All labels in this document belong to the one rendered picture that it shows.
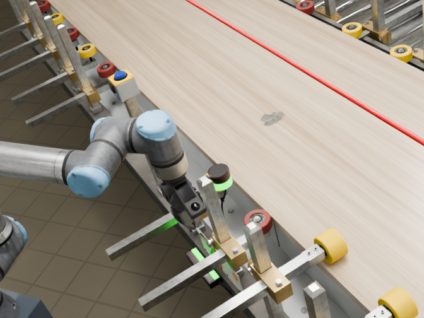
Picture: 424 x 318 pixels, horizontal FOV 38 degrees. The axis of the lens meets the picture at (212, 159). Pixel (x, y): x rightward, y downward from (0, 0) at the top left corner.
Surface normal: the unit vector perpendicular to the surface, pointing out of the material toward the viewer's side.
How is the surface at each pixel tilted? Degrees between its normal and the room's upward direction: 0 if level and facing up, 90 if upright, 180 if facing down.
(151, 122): 6
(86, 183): 90
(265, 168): 0
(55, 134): 0
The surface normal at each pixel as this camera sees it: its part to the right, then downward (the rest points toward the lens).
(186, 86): -0.23, -0.75
